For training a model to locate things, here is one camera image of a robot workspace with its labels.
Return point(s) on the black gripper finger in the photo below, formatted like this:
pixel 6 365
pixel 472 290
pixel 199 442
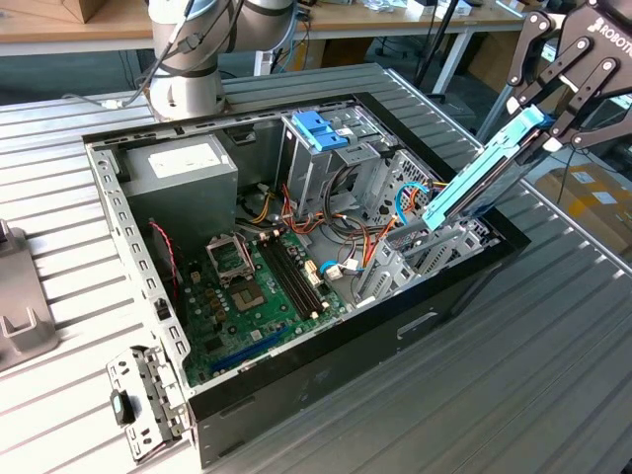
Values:
pixel 523 49
pixel 568 111

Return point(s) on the hard disk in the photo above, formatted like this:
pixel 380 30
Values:
pixel 469 185

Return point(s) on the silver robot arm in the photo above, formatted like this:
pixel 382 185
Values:
pixel 178 74

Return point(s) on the grey metal disk bay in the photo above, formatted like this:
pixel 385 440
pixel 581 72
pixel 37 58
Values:
pixel 380 276

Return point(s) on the small cardboard trays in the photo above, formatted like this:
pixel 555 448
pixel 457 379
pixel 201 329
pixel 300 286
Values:
pixel 513 6

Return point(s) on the black tripod stand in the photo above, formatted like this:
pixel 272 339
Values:
pixel 434 44

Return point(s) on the cardboard box with labels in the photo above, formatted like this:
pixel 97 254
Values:
pixel 592 217

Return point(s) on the long wooden desk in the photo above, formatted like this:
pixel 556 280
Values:
pixel 375 22

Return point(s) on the yellowish cardboard box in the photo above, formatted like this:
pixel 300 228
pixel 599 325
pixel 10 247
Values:
pixel 345 52

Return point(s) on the blue plastic drive latch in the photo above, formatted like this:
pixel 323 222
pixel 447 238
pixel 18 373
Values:
pixel 318 131

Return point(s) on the small black device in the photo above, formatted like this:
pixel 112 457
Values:
pixel 306 11

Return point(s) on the grey metal drive cage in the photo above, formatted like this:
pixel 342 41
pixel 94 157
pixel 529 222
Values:
pixel 306 173

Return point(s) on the white orange board connectors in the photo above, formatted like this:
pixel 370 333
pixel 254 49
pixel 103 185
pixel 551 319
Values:
pixel 313 274

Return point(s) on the black RAM slot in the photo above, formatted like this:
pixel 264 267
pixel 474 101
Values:
pixel 286 279
pixel 303 272
pixel 297 274
pixel 292 277

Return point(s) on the open black PC case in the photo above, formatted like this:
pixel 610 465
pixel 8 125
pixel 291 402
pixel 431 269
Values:
pixel 345 370

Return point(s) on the grey power supply unit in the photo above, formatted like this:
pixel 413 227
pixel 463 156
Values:
pixel 187 197

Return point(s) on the CPU socket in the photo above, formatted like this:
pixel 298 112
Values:
pixel 247 298

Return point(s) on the blue expansion slot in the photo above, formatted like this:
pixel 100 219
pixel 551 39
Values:
pixel 247 353

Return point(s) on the green motherboard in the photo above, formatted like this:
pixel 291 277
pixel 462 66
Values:
pixel 232 340

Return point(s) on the black case fan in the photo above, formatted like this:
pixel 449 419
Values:
pixel 160 257

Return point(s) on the brown cardboard box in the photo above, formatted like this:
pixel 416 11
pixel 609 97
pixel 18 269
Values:
pixel 84 7

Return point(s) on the metal expansion card retainer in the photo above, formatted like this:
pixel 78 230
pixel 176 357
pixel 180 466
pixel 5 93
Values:
pixel 153 390

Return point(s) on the grey plastic parts rack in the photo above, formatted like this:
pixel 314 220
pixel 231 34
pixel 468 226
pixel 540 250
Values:
pixel 15 276

